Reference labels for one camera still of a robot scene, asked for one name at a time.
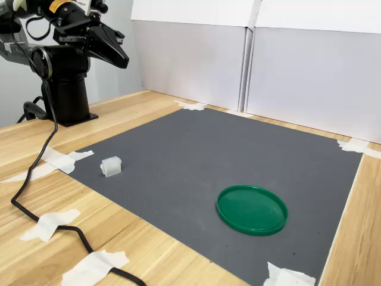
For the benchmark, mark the small white plastic terminal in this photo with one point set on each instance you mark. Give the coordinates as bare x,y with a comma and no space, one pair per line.
111,167

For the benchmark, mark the round green lid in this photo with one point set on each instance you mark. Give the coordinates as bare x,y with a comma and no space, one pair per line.
253,211

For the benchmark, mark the white partition panel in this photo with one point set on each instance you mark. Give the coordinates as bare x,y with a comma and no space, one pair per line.
190,59
312,83

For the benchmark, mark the white masking tape piece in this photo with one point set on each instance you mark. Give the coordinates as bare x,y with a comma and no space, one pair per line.
354,146
49,223
282,277
65,162
190,105
92,266
238,113

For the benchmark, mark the dark grey mat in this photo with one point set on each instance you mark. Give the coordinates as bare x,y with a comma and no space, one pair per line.
184,167

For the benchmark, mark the small camera circuit board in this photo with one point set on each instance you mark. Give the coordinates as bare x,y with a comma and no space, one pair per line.
88,7

